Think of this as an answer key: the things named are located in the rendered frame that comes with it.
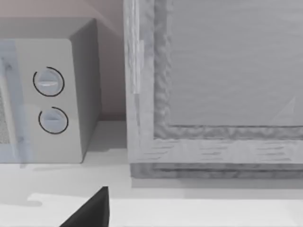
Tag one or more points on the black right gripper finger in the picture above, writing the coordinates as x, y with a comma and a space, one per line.
94, 210

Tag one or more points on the pale grey microwave knob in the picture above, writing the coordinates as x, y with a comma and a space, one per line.
48, 81
53, 120

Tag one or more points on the pale microwave oven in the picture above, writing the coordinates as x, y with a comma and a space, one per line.
59, 99

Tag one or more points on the grey cabinet door panel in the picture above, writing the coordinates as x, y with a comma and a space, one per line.
232, 66

